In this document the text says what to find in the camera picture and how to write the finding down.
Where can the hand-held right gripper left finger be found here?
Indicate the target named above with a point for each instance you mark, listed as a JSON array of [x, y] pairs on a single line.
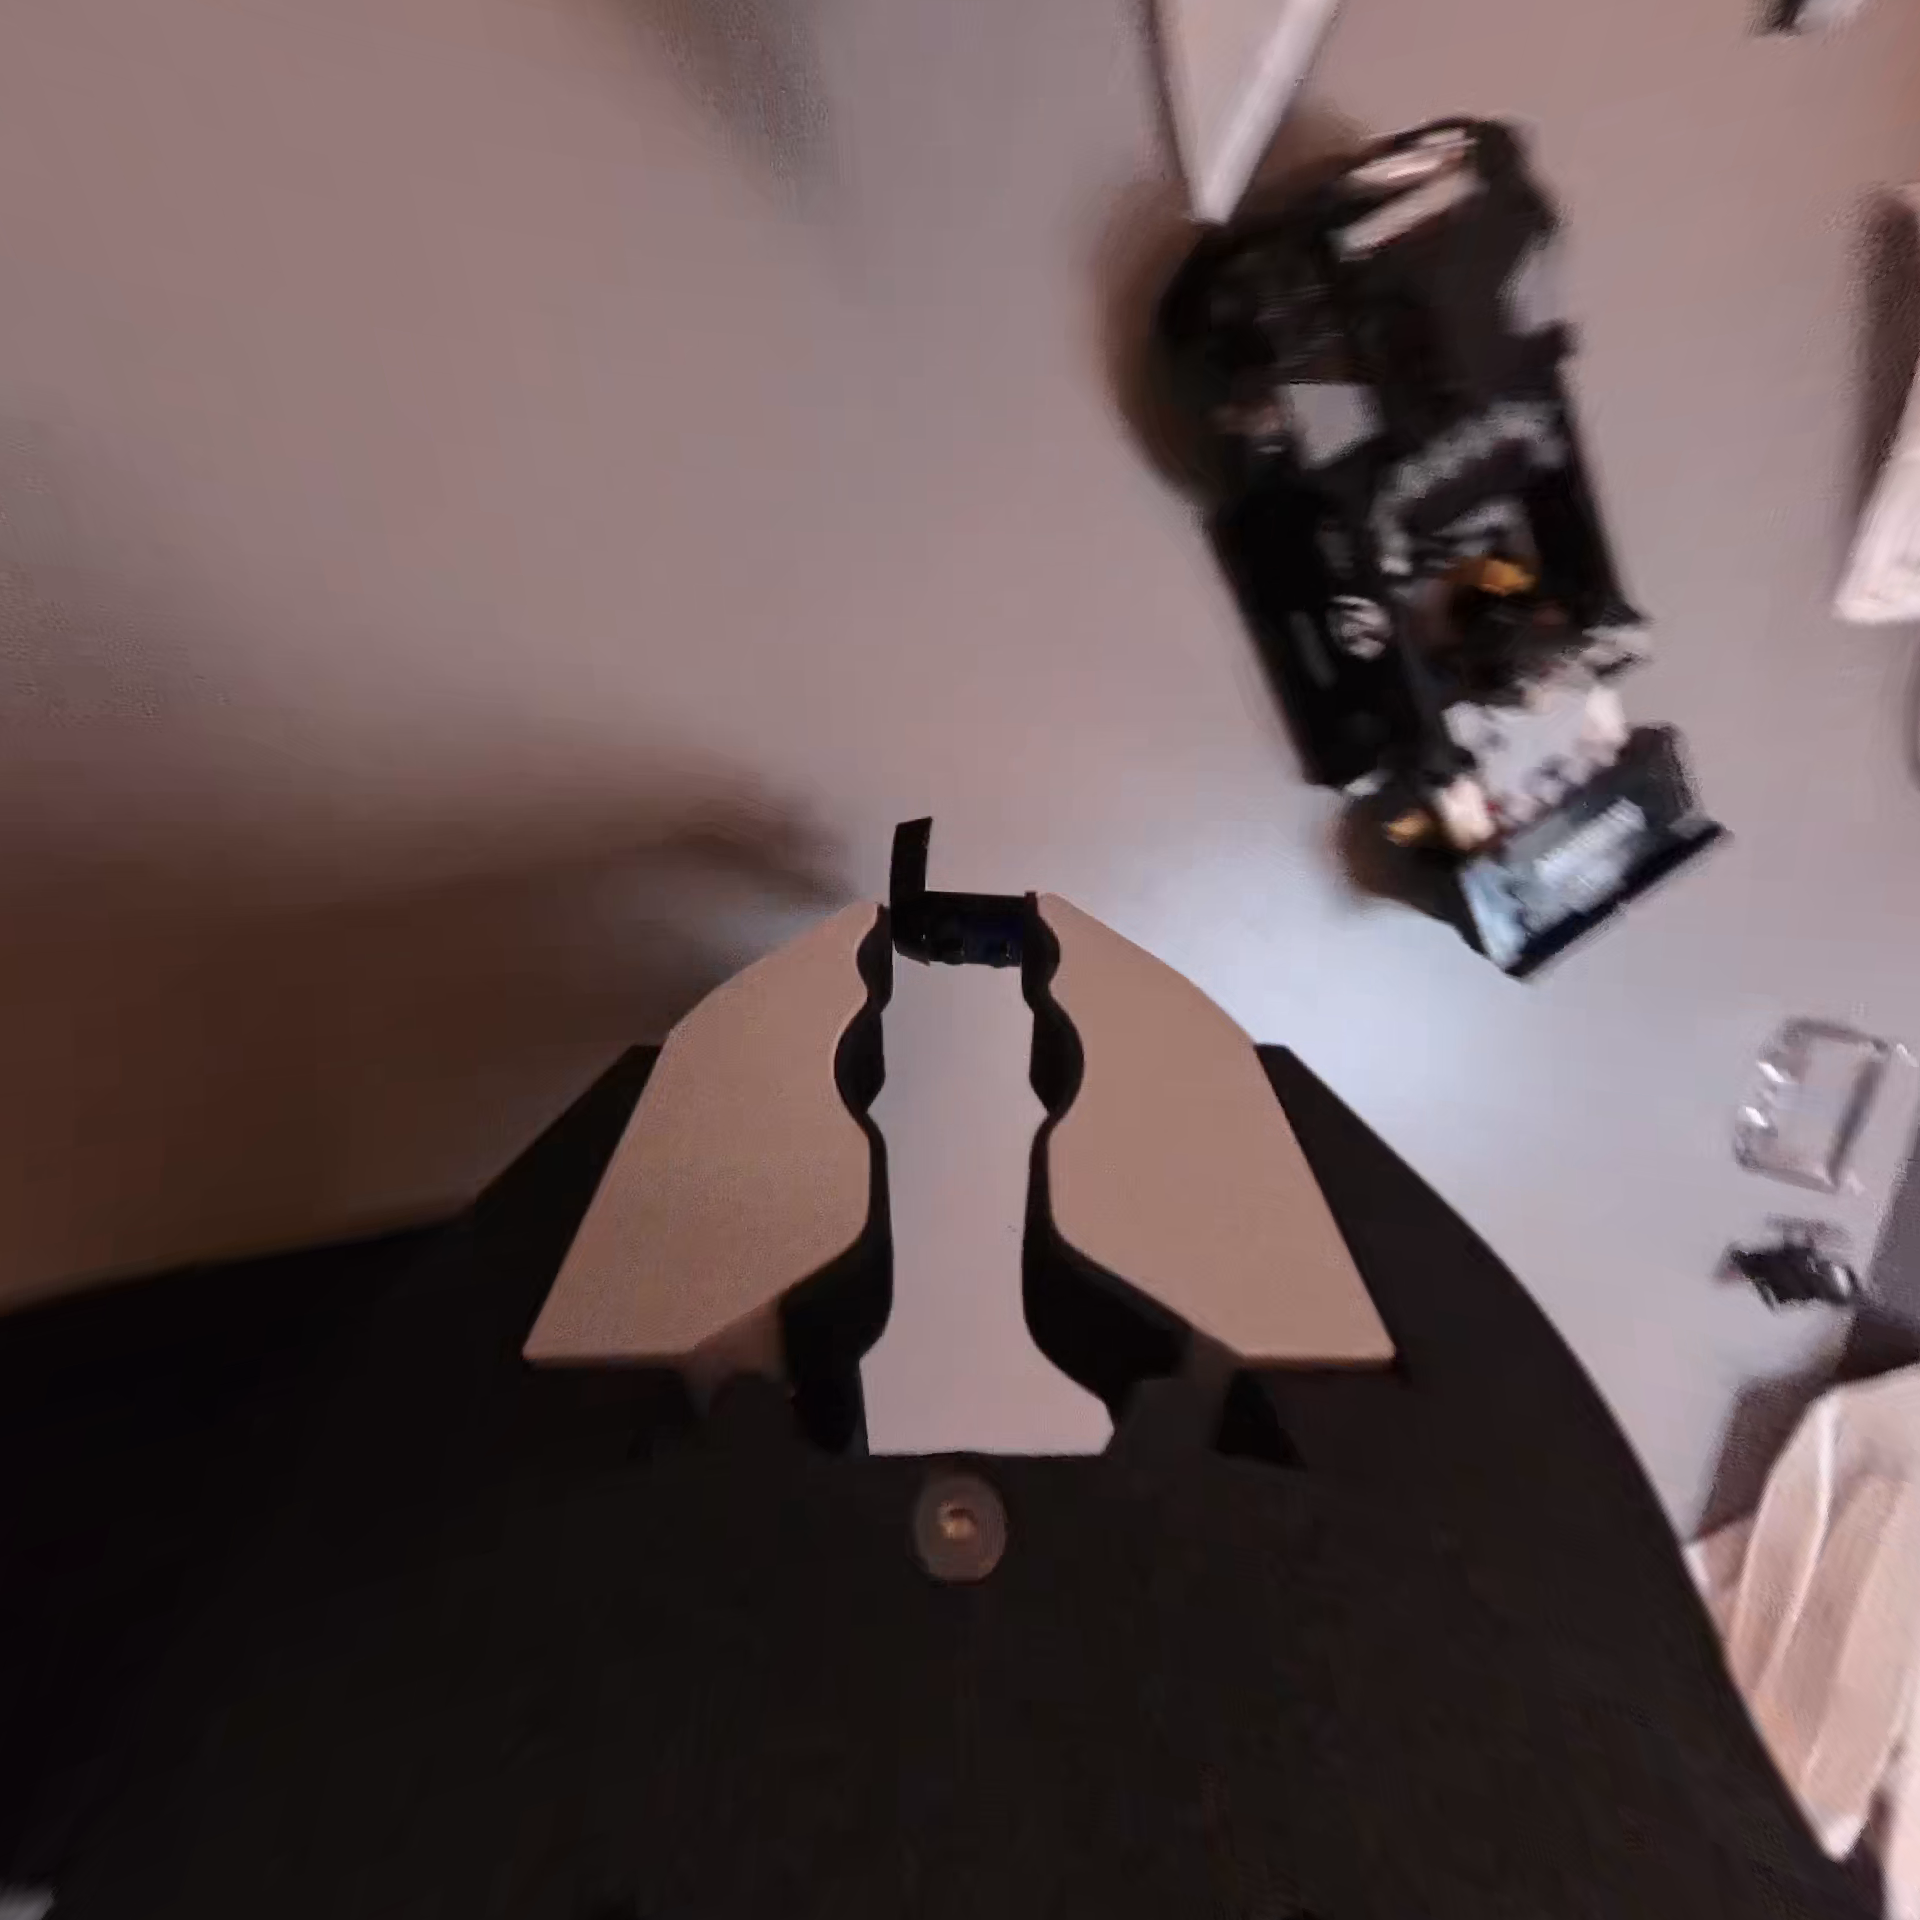
[[721, 1172]]

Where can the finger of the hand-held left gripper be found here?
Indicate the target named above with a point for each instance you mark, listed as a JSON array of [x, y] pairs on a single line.
[[1232, 76]]

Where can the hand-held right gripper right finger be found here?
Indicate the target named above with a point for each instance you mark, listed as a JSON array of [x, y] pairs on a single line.
[[1215, 1177]]

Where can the black lego arch piece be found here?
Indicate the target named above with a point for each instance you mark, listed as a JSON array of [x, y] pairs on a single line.
[[966, 926]]

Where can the black lego car model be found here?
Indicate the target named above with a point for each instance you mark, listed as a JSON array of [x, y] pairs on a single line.
[[1442, 539]]

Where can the small black lego piece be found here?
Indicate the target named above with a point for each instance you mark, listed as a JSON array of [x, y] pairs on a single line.
[[1796, 1267]]

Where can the clear lego windshield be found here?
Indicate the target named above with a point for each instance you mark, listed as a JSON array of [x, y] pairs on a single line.
[[1821, 1106]]

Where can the white paper bags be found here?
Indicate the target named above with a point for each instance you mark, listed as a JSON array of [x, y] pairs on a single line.
[[1829, 1620]]

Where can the white sticker sheet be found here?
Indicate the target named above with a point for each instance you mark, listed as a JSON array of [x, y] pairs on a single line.
[[1892, 451]]

